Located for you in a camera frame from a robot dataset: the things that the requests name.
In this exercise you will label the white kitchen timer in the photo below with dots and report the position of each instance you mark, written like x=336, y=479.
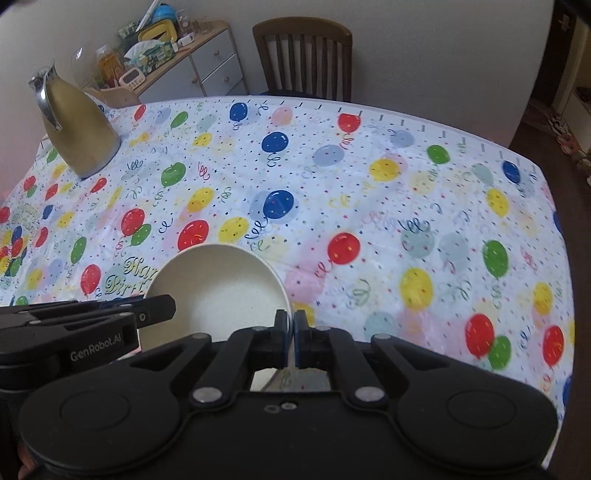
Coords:
x=130, y=76

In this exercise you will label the white drawer cabinet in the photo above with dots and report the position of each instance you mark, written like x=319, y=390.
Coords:
x=207, y=69

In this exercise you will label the yellow plastic container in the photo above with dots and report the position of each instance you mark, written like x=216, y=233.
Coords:
x=159, y=32

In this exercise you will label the gold thermos jug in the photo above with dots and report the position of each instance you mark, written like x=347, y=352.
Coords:
x=78, y=124

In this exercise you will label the balloon print tablecloth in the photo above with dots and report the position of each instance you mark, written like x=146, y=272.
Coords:
x=369, y=221

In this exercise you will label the wooden tray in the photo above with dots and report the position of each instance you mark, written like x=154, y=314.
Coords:
x=115, y=96

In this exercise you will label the glass jar with orange contents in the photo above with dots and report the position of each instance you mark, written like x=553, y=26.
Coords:
x=110, y=64

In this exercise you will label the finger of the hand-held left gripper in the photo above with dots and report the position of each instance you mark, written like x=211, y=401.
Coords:
x=157, y=308

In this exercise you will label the clear glass jar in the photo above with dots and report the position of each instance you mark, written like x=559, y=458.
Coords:
x=83, y=64

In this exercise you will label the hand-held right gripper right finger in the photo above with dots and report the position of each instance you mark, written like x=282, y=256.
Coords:
x=300, y=334

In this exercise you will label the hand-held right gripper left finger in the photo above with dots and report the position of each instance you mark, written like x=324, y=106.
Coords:
x=281, y=330

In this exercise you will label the dark wooden chair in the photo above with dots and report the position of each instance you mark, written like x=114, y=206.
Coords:
x=304, y=60

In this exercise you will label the cream bowl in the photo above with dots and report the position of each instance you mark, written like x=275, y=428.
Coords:
x=217, y=286

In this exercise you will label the green tissue box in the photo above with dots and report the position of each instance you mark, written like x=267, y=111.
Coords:
x=150, y=54

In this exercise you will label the pile of shoes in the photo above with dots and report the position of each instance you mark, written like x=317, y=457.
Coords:
x=570, y=143

